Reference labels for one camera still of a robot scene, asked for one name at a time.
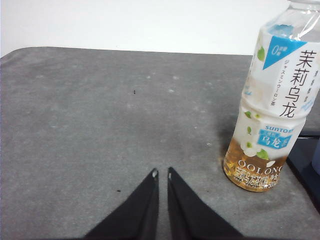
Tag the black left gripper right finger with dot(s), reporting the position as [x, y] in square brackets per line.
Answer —
[190, 215]

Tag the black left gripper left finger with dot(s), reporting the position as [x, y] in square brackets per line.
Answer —
[140, 215]

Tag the pale-label jasmine oolong tea bottle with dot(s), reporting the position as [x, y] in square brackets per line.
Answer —
[270, 100]

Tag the dark teal rectangular tray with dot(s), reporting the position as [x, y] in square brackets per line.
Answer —
[303, 175]

